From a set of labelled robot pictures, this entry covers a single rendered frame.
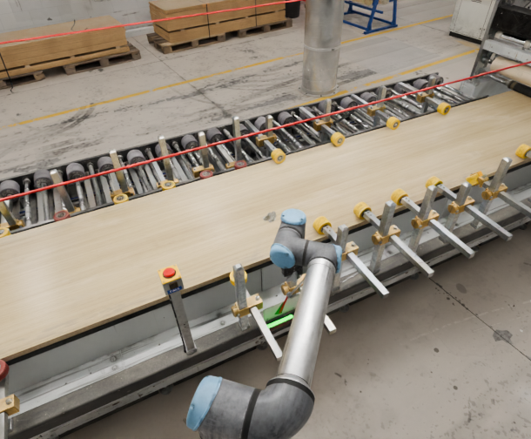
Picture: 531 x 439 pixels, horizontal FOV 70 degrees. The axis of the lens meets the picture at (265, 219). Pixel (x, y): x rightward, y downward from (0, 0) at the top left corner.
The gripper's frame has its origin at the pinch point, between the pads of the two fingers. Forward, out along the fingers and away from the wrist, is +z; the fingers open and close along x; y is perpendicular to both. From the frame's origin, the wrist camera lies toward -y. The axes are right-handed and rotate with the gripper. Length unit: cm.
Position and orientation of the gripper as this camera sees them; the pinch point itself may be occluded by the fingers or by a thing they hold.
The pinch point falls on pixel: (295, 278)
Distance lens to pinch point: 162.5
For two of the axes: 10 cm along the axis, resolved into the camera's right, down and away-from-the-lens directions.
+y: -9.0, 3.1, -3.2
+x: 4.4, 6.0, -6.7
